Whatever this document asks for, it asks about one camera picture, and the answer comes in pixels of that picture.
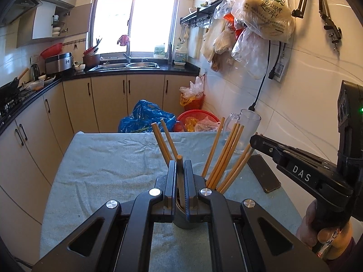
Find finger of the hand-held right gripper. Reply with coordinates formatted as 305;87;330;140
250;134;353;197

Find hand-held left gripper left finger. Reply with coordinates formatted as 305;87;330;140
32;160;178;272

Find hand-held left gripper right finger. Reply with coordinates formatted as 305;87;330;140
183;160;331;272

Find long wooden chopstick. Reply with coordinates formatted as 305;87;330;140
176;154;185;213

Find dark grey chopstick holder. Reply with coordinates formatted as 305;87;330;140
172;195;212;231

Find bunch of wooden chopsticks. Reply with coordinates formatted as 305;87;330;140
150;117;258;194

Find person's right hand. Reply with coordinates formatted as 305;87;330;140
296;201;354;260

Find black smartphone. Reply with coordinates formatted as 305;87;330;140
247;154;282;194

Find grey-green tablecloth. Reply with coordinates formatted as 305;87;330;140
40;131;302;272

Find clear glass mug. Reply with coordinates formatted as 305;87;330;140
223;108;261;154

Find red plastic basket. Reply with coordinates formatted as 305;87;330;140
174;109;221;133

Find blue plastic bag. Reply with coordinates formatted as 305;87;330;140
118;100;177;133

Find beige base cabinets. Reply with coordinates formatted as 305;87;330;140
0;74;199;261

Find black kitchen countertop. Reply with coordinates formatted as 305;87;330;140
0;62;200;136

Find bunch of hanging plastic bags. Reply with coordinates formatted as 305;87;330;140
200;0;295;80

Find steel kitchen sink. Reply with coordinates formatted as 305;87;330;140
88;61;161;72

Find white detergent bottle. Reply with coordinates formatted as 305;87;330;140
174;45;188;65

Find steel sink faucet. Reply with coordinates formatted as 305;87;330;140
123;41;132;64

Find brown cooking pot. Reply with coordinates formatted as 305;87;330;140
83;53;101;68

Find hanging steel ladle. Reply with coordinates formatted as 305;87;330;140
177;24;190;44

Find large printed plastic bag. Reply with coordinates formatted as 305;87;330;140
231;0;295;44

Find silver rice cooker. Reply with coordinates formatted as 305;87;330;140
45;52;74;75

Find clear food container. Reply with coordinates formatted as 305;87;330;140
28;80;45;92

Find kitchen window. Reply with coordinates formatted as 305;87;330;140
88;0;182;56

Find steel electric kettle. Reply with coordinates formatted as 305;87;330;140
29;64;40;82

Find red plastic basin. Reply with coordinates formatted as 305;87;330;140
40;43;63;59

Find gas stove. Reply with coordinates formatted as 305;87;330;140
0;91;32;125

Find black wok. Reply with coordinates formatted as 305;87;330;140
0;68;29;97

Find stack of white bowls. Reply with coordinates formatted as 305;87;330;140
52;14;61;37

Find range hood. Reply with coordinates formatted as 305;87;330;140
0;0;43;27

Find black power cable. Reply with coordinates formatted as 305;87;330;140
268;41;282;80
248;40;270;113

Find black wall rack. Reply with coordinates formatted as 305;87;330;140
179;5;224;29

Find open wall cabinet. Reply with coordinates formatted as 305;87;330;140
17;3;93;49

